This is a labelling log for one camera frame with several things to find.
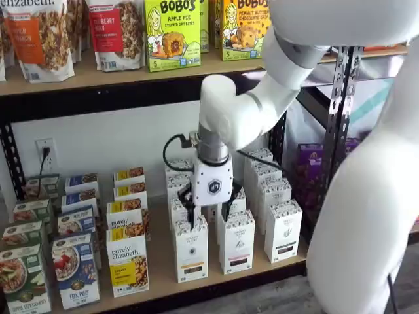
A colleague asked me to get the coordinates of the granola bag red label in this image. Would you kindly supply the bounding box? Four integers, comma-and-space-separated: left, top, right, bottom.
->
86, 0, 147, 73

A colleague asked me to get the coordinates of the green Bobo's apple pie box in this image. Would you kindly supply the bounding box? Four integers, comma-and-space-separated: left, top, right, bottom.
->
145, 0, 202, 73
198, 0, 210, 55

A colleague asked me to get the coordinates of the white tea box yellow strip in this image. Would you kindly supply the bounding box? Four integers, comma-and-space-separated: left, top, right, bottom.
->
169, 195, 202, 230
166, 175, 194, 201
164, 158, 194, 180
172, 215, 210, 284

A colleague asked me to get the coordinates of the white tea box dark strip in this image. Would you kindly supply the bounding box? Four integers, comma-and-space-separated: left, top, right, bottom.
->
257, 178, 293, 226
244, 148, 274, 187
264, 199, 303, 264
251, 160, 283, 200

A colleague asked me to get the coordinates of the white yellow granola box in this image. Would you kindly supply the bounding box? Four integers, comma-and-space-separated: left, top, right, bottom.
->
113, 167, 146, 189
105, 225, 151, 298
105, 199, 151, 243
113, 183, 149, 210

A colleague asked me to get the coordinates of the purple Annie's snack box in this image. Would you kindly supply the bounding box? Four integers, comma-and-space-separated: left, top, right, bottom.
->
297, 143, 328, 171
292, 165, 330, 212
342, 137, 361, 155

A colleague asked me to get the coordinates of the orange snack box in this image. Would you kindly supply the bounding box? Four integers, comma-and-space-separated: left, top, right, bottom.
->
363, 43, 409, 52

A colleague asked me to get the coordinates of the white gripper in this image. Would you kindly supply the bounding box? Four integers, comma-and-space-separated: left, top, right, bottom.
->
178, 157, 243, 230

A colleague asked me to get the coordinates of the white tea box pink strip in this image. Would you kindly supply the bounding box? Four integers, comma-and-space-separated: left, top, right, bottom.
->
218, 209, 256, 275
214, 188, 247, 225

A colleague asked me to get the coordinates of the granola bag blue label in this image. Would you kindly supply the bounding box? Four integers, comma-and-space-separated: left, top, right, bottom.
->
0, 0, 7, 82

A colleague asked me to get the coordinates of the orange Bobo's peanut butter box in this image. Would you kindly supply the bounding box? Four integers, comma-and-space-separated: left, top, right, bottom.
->
222, 0, 272, 62

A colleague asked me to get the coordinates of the black metal shelf rack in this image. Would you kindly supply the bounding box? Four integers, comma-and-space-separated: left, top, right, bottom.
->
352, 45, 365, 138
0, 44, 356, 314

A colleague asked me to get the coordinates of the granola bag orange label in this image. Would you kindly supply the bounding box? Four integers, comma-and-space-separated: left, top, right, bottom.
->
3, 0, 76, 84

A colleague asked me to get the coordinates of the green cereal box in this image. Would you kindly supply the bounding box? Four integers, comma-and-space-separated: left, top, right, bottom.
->
25, 175, 62, 201
12, 198, 53, 226
0, 220, 45, 253
0, 243, 53, 314

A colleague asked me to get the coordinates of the wooden shelf board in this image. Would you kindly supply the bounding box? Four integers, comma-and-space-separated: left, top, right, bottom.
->
319, 44, 410, 63
52, 183, 309, 311
0, 57, 272, 97

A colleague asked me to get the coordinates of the white granola bag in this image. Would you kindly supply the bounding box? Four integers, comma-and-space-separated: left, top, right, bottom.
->
65, 0, 90, 65

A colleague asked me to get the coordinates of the white teal plastic sheet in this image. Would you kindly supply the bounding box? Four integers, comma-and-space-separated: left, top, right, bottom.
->
287, 55, 403, 148

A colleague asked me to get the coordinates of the blue flax cereal box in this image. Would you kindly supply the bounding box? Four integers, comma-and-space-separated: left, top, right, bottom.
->
61, 189, 100, 213
57, 205, 98, 237
52, 233, 101, 311
64, 172, 100, 196

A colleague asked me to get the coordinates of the black power plug cord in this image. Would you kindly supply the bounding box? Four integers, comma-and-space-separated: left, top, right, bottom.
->
38, 147, 52, 187

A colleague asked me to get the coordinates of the white wall outlet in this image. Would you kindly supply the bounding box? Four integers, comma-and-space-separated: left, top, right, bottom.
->
35, 137, 57, 174

